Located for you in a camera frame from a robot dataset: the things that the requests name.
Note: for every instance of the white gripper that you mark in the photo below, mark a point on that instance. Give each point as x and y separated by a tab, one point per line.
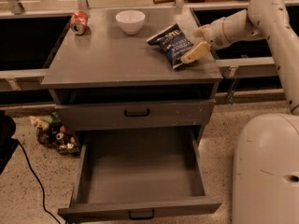
215	32

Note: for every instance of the blue chip bag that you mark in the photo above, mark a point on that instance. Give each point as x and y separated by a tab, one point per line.
173	43

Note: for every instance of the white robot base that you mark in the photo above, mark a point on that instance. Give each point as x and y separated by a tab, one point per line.
266	171

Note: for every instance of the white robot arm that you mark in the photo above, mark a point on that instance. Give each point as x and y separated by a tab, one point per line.
262	19

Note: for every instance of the grey drawer cabinet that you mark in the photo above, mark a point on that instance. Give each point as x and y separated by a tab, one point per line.
107	66

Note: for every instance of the open grey middle drawer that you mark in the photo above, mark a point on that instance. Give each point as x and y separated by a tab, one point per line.
138	169

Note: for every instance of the closed grey top drawer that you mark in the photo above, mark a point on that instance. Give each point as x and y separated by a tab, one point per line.
110	116

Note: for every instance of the white ceramic bowl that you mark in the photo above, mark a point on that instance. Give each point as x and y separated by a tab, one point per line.
130	21

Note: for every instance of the crushed orange soda can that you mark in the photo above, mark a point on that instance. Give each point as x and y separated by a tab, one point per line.
79	22

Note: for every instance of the pile of snacks on floor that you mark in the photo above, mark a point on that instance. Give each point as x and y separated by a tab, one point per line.
50	132

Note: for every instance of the black object at left edge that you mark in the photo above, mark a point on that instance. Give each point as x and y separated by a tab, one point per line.
7	143

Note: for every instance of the black top drawer handle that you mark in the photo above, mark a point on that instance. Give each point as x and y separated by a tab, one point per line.
136	114

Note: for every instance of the black drawer handle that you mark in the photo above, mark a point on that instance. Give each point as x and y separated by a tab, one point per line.
141	214
136	114

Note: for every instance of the black middle drawer handle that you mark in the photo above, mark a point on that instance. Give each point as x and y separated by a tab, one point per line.
141	214

